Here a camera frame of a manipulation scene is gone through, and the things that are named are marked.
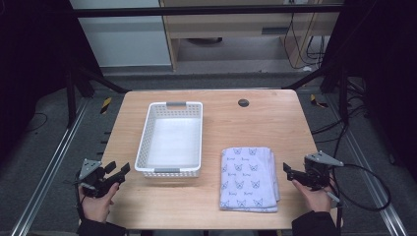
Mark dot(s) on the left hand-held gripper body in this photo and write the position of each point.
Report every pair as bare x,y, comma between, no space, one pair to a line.
93,179

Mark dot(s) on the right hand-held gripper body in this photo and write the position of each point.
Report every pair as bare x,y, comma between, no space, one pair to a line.
318,170

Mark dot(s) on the light blue patterned towel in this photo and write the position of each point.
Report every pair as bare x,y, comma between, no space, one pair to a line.
249,178

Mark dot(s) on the white perforated plastic basket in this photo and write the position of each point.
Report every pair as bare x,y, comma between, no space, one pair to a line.
172,141

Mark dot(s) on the person's right hand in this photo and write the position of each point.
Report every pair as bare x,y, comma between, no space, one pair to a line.
314,198

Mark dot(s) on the person's left hand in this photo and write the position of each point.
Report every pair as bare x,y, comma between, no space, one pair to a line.
98,205

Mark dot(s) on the yellow black hazard tape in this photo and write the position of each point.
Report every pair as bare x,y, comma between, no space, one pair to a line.
317,101
105,105

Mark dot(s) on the black metal stand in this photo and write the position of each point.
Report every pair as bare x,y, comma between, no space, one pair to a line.
342,95
70,98

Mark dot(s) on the dark curtain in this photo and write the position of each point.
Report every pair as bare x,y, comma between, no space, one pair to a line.
32,65
383,72

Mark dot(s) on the white cabinet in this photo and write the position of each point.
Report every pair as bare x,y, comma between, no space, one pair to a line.
121,42

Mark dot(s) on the light wooden desk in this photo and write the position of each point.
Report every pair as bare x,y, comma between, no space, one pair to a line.
229,24

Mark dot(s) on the metal floor rail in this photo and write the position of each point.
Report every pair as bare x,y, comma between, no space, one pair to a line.
49,167
370,177

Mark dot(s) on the black horizontal frame bar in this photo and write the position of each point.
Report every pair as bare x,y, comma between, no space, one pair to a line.
196,11

